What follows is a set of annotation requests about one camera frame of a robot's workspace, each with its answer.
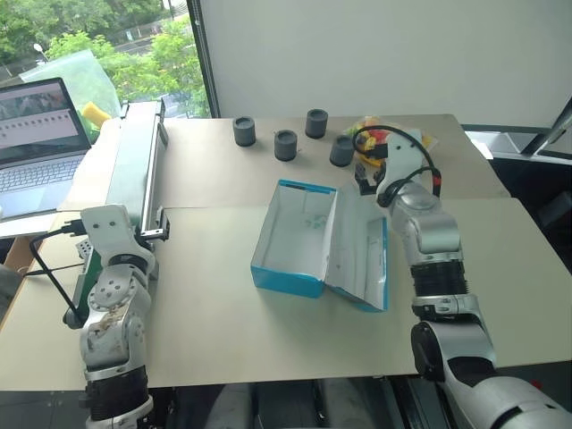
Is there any blue cardboard box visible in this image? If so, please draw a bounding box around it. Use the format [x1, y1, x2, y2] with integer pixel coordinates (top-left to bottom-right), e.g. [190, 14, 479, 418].
[249, 178, 391, 314]

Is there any green conveyor belt unit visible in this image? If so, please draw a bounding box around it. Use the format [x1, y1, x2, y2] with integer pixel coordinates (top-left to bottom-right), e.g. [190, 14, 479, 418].
[62, 100, 172, 330]

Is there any dark grey cylinder cup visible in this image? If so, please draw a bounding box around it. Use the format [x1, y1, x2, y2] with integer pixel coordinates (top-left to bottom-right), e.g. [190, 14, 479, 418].
[273, 129, 299, 163]
[329, 135, 357, 168]
[305, 108, 330, 139]
[232, 116, 257, 148]

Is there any clear bag of colourful toys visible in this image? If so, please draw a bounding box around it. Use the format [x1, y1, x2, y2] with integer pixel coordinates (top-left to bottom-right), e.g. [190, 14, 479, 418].
[343, 114, 437, 169]

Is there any grey side desk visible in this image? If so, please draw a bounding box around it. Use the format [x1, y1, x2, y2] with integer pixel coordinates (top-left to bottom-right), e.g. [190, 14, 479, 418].
[464, 129, 572, 160]

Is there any black metal bar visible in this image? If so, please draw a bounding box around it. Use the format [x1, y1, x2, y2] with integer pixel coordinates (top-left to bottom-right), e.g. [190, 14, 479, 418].
[522, 96, 572, 156]

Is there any dark rounded shape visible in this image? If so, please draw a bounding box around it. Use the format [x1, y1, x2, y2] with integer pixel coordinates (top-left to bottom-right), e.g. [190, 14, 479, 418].
[151, 377, 443, 429]

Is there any yellow sponge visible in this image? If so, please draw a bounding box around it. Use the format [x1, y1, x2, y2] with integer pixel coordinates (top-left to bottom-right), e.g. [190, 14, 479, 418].
[81, 101, 112, 129]

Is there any green plastic bag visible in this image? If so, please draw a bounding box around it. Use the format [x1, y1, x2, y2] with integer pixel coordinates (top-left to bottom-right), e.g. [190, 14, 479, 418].
[20, 48, 122, 135]

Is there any silver laptop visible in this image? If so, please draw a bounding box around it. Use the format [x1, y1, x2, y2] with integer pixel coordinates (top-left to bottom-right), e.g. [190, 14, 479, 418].
[0, 77, 93, 223]

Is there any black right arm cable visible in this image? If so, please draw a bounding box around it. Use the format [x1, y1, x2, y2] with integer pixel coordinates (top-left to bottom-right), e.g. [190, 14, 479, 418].
[351, 124, 444, 209]

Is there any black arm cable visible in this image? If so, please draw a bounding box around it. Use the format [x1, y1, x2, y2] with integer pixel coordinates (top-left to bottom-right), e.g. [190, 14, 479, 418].
[26, 221, 90, 330]
[351, 124, 444, 209]

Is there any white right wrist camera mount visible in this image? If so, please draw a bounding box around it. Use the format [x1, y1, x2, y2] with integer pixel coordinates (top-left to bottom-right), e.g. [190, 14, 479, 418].
[375, 132, 428, 202]

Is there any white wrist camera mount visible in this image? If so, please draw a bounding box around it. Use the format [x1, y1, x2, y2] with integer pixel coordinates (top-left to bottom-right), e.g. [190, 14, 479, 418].
[80, 204, 153, 269]
[375, 132, 428, 202]

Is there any black window frame post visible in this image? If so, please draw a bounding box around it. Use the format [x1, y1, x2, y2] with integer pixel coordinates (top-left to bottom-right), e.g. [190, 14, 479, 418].
[186, 0, 221, 120]

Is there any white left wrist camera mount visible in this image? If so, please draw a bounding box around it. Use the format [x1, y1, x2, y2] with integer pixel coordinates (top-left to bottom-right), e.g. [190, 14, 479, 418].
[80, 204, 153, 269]

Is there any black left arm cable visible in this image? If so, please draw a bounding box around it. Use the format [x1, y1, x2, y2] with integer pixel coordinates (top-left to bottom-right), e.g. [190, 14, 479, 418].
[26, 221, 90, 330]

